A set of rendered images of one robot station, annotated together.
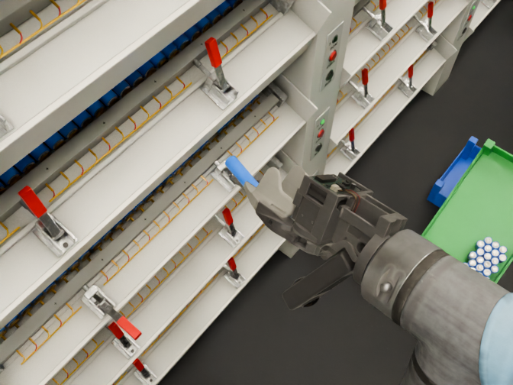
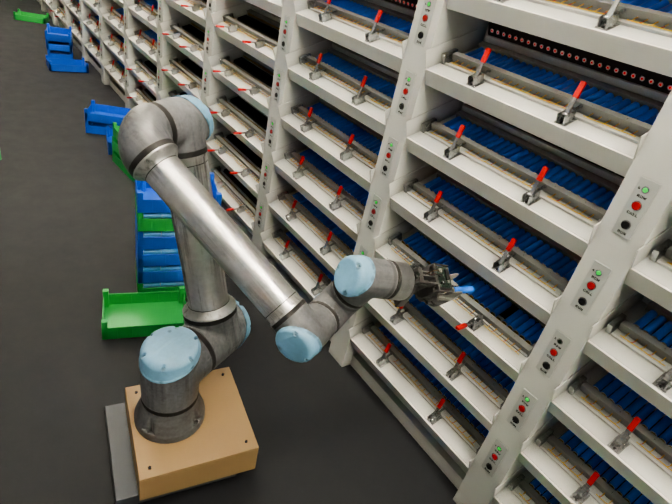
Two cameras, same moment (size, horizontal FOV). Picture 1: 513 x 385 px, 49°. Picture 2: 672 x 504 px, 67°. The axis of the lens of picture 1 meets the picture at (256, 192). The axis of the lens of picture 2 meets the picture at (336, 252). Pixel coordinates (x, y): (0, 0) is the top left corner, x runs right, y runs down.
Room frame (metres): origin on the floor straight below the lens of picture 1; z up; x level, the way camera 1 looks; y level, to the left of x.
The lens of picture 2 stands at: (0.26, -1.16, 1.36)
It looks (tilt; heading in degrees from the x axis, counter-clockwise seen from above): 31 degrees down; 99
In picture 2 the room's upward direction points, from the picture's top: 13 degrees clockwise
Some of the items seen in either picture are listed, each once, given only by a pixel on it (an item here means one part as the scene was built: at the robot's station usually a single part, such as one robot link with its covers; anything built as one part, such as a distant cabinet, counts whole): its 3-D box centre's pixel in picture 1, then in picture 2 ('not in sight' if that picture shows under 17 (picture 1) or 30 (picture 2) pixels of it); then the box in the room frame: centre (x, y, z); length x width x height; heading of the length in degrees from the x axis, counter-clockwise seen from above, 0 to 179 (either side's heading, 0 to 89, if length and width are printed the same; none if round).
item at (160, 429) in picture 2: not in sight; (170, 403); (-0.24, -0.28, 0.20); 0.19 x 0.19 x 0.10
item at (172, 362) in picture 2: not in sight; (172, 366); (-0.24, -0.27, 0.34); 0.17 x 0.15 x 0.18; 78
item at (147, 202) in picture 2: not in sight; (177, 191); (-0.66, 0.44, 0.44); 0.30 x 0.20 x 0.08; 37
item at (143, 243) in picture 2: not in sight; (176, 227); (-0.66, 0.44, 0.28); 0.30 x 0.20 x 0.08; 37
